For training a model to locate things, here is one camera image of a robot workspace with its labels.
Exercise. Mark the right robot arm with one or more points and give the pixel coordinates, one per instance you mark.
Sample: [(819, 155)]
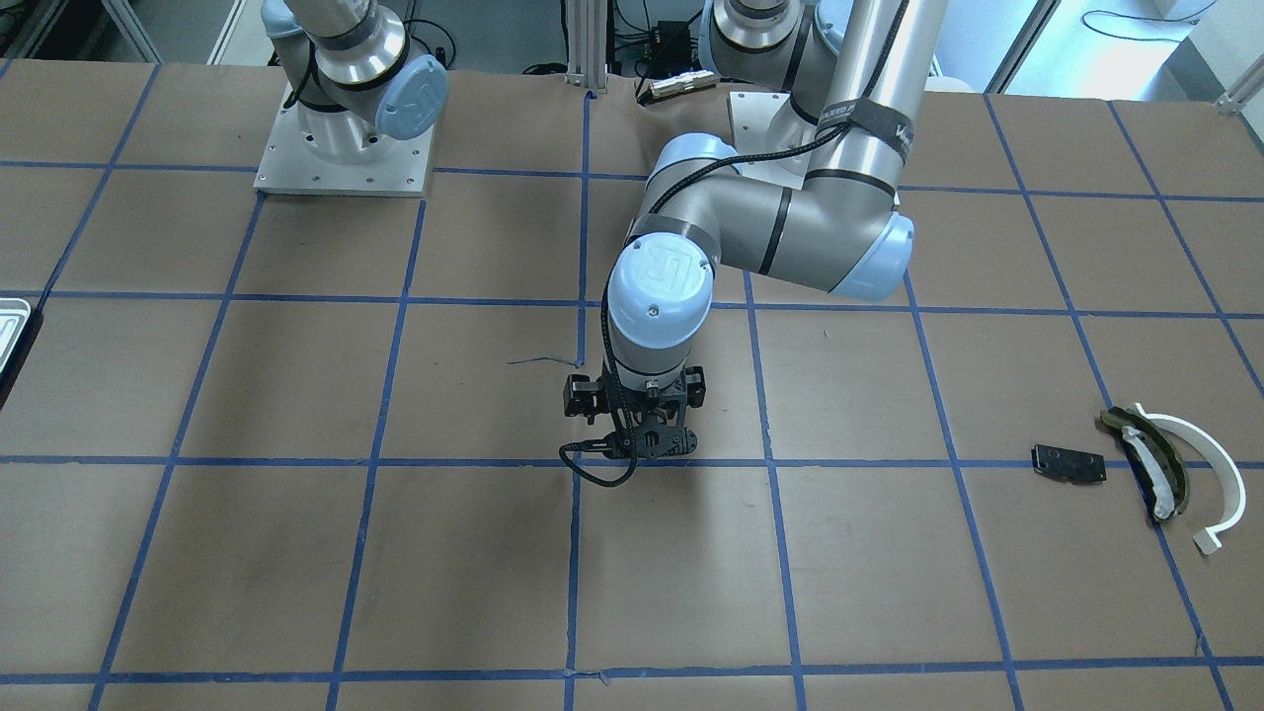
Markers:
[(358, 82)]

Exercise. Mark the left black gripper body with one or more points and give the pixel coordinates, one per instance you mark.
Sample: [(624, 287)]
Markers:
[(579, 393)]

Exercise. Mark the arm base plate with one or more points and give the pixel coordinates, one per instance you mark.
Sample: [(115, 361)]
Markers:
[(314, 154), (845, 162)]

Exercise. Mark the green brake shoe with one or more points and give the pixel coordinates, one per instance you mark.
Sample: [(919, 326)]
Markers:
[(1155, 461)]

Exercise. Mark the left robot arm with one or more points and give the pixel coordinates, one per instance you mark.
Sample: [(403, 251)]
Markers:
[(661, 287)]

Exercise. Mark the black brake pad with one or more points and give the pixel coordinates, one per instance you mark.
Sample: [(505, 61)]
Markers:
[(1068, 465)]

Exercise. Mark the aluminium frame post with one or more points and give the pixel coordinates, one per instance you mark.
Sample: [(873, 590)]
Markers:
[(588, 36)]

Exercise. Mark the metal tray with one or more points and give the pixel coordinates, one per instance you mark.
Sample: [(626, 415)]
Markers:
[(16, 316)]

